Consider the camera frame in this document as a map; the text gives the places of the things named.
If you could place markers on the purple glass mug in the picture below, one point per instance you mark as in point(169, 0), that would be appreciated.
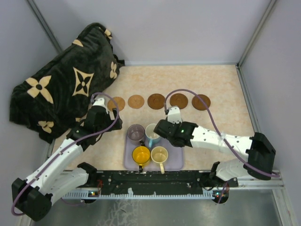
point(136, 134)

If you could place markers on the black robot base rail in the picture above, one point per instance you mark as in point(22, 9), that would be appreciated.
point(148, 182)

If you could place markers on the white light blue mug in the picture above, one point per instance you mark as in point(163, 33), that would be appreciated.
point(152, 137)

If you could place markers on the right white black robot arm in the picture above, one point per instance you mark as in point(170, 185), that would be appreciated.
point(254, 155)

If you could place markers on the woven rattan coaster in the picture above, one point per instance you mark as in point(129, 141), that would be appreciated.
point(119, 101)
point(136, 101)

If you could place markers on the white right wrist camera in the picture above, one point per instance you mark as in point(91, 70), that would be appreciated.
point(174, 115)

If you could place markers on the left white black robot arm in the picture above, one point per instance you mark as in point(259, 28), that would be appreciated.
point(37, 193)

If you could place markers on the black floral plush blanket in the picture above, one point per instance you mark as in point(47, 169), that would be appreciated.
point(53, 100)

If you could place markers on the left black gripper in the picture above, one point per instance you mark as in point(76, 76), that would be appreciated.
point(111, 122)

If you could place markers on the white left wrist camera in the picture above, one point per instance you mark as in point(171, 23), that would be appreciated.
point(99, 102)

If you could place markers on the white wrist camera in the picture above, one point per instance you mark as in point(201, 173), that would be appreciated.
point(174, 115)
point(99, 102)

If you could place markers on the dark wooden coaster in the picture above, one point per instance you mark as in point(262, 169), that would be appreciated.
point(198, 104)
point(156, 101)
point(179, 100)

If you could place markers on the white perforated cable duct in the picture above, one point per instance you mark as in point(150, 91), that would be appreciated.
point(91, 195)

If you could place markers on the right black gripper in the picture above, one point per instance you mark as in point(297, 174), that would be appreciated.
point(179, 124)

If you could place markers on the cream ceramic mug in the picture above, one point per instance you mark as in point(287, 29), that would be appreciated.
point(159, 155)

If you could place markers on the yellow glass mug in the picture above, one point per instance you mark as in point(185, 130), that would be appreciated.
point(141, 156)

